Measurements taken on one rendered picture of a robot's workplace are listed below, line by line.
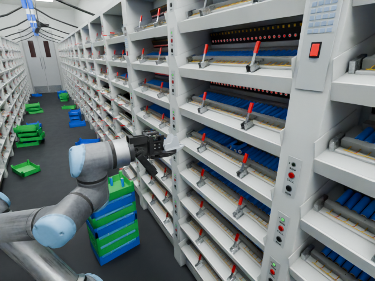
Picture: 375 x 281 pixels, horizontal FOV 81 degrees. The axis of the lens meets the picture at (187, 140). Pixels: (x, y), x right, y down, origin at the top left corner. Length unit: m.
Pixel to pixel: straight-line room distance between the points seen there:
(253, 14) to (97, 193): 0.70
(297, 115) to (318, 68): 0.12
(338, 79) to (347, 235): 0.39
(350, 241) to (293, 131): 0.30
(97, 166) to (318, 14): 0.66
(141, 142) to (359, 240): 0.64
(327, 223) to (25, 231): 0.80
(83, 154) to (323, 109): 0.62
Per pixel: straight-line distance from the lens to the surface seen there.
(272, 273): 0.93
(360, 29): 0.67
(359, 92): 0.58
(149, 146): 0.73
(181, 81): 1.12
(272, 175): 0.83
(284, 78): 0.66
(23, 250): 1.21
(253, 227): 0.94
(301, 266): 0.87
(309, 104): 0.62
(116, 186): 1.69
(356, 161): 0.65
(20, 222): 0.78
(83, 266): 1.89
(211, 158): 0.99
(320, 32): 0.61
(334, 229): 0.73
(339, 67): 0.61
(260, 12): 0.74
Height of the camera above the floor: 1.36
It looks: 21 degrees down
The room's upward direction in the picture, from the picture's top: straight up
